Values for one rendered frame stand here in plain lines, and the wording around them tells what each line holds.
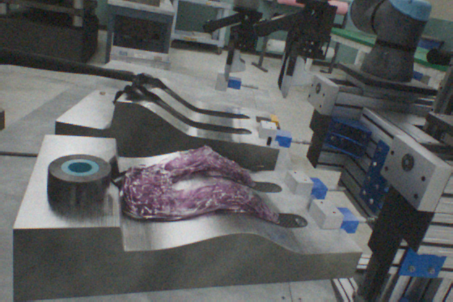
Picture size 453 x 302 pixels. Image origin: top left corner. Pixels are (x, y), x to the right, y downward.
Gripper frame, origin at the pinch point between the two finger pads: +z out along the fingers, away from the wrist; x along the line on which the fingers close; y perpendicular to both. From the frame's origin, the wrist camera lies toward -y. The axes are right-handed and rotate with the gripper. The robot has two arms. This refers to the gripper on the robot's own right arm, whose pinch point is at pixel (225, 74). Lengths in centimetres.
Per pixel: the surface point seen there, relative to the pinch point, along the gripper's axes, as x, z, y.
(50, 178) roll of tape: -72, 1, -21
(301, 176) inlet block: -47, 7, 18
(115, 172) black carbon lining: -58, 7, -16
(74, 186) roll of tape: -73, 1, -18
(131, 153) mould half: -36.0, 13.7, -18.4
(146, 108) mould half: -36.0, 2.3, -16.4
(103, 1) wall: 575, 45, -215
